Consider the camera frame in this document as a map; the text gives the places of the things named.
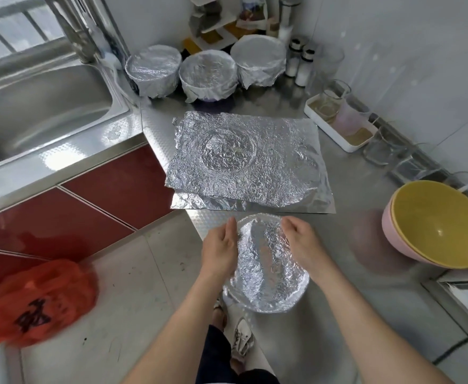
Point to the foil-wrapped bowl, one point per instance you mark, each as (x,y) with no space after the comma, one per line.
(258,60)

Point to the red kitchen cabinet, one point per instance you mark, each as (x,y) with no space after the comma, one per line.
(118,188)

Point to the pink translucent cup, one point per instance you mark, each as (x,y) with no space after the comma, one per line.
(350,120)

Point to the steel faucet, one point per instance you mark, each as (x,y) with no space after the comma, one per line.
(74,32)

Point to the white shaker with black lid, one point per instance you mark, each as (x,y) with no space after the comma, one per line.
(293,61)
(304,72)

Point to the person's right hand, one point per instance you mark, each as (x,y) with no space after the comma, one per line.
(306,248)

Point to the person's right forearm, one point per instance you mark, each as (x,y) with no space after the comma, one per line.
(378,332)

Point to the person's right white shoe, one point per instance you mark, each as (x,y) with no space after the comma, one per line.
(243,340)

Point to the person's left white shoe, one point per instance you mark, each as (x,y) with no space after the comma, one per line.
(219,312)

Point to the white corner shelf rack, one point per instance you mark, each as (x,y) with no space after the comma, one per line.
(214,16)

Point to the person's white shoe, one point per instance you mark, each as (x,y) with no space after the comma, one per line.
(219,312)
(243,340)

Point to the stainless steel sink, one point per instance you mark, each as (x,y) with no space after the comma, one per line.
(42,108)

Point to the white rectangular tray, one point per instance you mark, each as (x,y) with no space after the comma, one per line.
(320,128)

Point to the person's left hand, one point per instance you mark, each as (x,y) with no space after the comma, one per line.
(218,256)

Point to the person's dark trousers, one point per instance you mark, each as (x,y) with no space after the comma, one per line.
(214,362)

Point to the colourful snack packet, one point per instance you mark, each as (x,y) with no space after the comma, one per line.
(252,8)

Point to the red plastic bag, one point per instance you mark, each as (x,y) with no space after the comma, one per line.
(34,304)

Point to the metal window railing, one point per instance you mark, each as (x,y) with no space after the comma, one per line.
(18,24)

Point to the tall white steel-capped bottle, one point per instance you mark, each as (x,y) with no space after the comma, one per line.
(288,16)

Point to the small white tan-capped bottle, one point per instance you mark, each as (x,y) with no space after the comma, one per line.
(273,29)

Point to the foil-covered bowl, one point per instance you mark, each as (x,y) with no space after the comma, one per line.
(266,268)
(152,69)
(208,74)

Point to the stack of aluminium foil sheets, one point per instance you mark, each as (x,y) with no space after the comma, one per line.
(234,156)

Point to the pink bowl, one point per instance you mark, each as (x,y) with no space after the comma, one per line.
(387,234)

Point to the white dish brush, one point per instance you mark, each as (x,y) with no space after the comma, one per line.
(112,63)

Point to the person's left forearm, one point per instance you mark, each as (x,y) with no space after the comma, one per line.
(174,340)

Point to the yellow bowl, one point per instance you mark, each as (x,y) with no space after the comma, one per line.
(442,224)

